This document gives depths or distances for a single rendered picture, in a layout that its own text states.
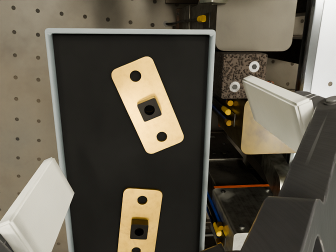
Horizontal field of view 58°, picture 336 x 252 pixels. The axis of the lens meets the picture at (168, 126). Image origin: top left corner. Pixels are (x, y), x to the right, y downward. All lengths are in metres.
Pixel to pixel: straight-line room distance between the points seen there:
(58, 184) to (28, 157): 0.64
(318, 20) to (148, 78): 0.29
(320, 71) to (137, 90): 0.31
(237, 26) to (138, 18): 0.40
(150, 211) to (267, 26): 0.24
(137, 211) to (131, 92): 0.12
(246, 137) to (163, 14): 0.42
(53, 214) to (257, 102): 0.13
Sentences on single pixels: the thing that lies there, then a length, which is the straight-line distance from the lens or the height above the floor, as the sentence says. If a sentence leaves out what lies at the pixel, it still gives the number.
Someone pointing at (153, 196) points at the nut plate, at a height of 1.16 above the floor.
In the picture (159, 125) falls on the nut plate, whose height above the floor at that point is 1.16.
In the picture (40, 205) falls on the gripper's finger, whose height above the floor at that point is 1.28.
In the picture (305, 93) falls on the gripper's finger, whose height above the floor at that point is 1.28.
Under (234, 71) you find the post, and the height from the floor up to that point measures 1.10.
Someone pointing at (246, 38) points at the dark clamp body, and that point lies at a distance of 0.37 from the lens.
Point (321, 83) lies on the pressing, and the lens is 0.51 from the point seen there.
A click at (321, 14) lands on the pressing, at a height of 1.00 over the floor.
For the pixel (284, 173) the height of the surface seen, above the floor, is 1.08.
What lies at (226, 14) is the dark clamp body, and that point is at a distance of 0.36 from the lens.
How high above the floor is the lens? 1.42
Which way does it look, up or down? 72 degrees down
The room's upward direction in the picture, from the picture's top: 163 degrees clockwise
